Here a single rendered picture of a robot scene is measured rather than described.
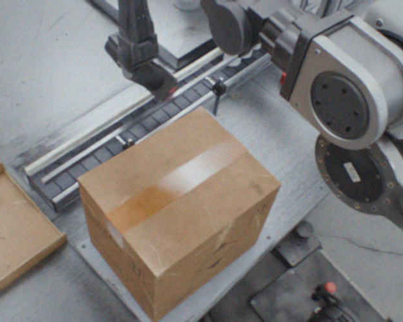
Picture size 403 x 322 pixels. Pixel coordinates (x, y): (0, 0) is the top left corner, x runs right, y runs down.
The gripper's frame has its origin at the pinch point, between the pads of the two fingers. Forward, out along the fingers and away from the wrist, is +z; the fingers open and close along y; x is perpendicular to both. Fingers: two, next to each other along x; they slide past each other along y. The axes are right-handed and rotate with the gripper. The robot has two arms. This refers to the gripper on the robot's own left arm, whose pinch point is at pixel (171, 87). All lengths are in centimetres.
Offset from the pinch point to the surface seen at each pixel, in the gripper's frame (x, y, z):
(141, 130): 13.2, -2.6, -3.5
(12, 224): 45, -2, -25
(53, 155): 28.1, 3.0, -20.6
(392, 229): -1, -65, 124
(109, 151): 21.2, -2.5, -10.3
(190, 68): -6.7, 3.5, 8.8
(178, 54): -7.2, 12.2, 13.8
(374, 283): 20, -74, 106
